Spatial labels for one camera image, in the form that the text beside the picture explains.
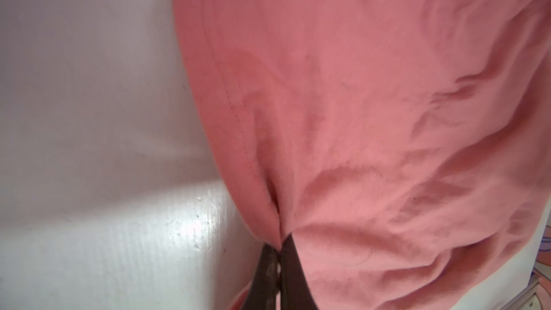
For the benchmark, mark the pink t shirt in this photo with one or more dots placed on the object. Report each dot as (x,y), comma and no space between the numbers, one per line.
(404,144)

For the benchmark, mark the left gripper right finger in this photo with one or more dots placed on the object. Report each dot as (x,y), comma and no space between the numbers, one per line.
(295,292)

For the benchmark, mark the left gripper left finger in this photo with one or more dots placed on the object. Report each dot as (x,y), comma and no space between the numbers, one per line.
(262,294)

